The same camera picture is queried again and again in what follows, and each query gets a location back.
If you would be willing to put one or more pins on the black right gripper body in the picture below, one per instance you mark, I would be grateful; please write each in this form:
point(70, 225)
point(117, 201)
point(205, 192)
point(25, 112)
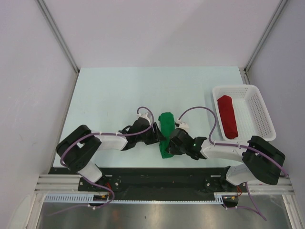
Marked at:
point(174, 149)

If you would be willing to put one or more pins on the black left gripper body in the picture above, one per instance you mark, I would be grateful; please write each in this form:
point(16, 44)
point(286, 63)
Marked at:
point(149, 137)

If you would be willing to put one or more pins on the green t shirt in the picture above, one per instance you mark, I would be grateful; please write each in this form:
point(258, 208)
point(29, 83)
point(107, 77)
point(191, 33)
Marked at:
point(167, 125)

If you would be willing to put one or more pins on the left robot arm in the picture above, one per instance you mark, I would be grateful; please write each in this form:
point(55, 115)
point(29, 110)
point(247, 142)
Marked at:
point(78, 148)

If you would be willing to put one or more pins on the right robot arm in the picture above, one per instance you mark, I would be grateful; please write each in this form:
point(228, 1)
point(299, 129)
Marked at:
point(259, 159)

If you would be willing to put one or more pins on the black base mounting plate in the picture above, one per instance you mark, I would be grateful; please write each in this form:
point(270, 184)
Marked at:
point(168, 182)

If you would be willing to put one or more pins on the rolled red t shirt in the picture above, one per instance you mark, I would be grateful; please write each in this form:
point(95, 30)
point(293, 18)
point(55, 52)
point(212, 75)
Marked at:
point(227, 115)

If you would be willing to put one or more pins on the white perforated plastic basket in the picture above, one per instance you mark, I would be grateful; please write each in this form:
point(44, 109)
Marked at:
point(251, 114)

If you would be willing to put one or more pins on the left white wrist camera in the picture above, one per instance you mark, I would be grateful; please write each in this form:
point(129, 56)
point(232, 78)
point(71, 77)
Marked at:
point(147, 116)

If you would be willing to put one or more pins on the right aluminium corner post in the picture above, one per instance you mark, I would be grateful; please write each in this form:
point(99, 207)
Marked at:
point(267, 31)

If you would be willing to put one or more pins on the aluminium corner post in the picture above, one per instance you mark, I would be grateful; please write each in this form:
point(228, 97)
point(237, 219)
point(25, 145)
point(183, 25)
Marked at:
point(267, 31)
point(57, 34)

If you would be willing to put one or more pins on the white slotted cable duct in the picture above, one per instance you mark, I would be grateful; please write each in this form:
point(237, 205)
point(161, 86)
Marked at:
point(101, 199)

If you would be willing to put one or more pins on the aluminium rail frame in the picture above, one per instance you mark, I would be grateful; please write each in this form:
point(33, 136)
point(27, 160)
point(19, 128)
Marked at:
point(68, 185)

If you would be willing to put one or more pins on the left aluminium corner post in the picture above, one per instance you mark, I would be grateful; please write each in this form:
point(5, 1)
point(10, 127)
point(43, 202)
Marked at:
point(57, 34)

